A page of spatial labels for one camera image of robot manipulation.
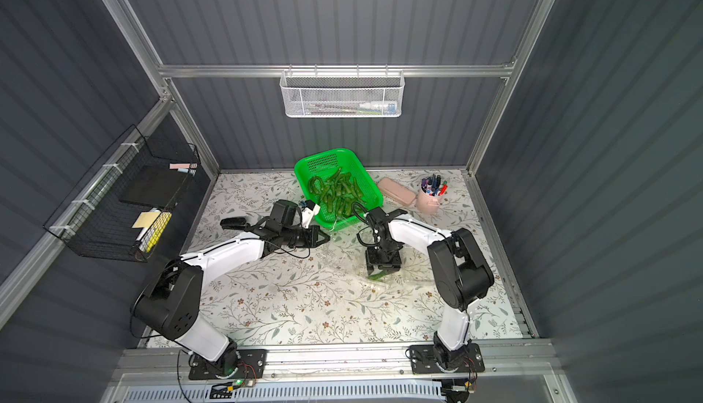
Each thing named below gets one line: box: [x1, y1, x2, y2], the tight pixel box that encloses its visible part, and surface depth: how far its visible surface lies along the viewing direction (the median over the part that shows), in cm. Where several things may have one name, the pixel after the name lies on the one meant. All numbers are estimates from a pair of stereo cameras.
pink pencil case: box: [377, 176, 417, 207], surface depth 111 cm
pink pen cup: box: [416, 174, 449, 218], surface depth 101 cm
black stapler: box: [219, 217, 249, 230], surface depth 104 cm
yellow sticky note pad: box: [131, 211, 162, 229], surface depth 73 cm
